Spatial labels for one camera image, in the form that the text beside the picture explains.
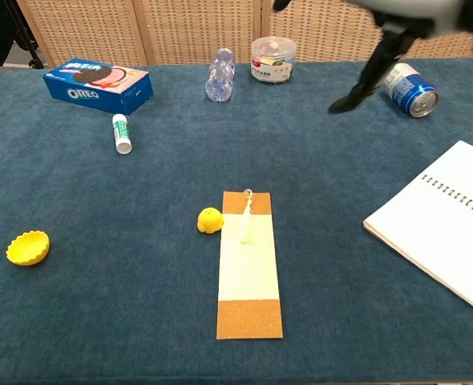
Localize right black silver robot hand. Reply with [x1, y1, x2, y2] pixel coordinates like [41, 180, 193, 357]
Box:
[272, 0, 473, 116]

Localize small yellow ball toy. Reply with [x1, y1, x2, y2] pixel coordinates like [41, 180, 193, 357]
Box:
[196, 206, 224, 233]

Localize blue silver drink can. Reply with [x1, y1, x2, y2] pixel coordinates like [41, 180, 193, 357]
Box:
[380, 63, 440, 119]

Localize woven folding screen panel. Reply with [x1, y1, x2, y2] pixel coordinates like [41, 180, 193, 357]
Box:
[15, 0, 149, 68]
[260, 0, 384, 63]
[400, 30, 473, 60]
[134, 0, 264, 65]

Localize clear jar of clips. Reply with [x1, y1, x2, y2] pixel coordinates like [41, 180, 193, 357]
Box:
[250, 35, 297, 85]

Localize clear plastic water bottle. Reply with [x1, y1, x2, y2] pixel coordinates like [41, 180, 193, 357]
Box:
[204, 47, 237, 103]

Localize white spiral notebook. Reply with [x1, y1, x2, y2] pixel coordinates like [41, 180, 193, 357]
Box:
[362, 140, 473, 322]

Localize white bookmark tassel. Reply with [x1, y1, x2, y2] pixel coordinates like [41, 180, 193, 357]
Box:
[238, 188, 257, 245]

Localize brown cream paper bookmark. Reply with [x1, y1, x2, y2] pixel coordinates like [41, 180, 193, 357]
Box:
[216, 191, 285, 340]

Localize white green glue stick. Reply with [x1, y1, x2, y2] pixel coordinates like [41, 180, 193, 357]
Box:
[111, 113, 134, 155]

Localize blue carpet table cover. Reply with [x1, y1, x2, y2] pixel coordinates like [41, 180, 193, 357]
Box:
[0, 55, 473, 382]

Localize blue Oreo cookie box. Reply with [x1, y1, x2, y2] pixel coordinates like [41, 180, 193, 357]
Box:
[42, 58, 155, 116]

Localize black tripod stand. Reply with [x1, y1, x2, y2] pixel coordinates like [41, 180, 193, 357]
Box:
[7, 0, 45, 69]

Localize yellow scalloped bowl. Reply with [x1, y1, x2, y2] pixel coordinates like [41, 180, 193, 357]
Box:
[6, 229, 51, 266]

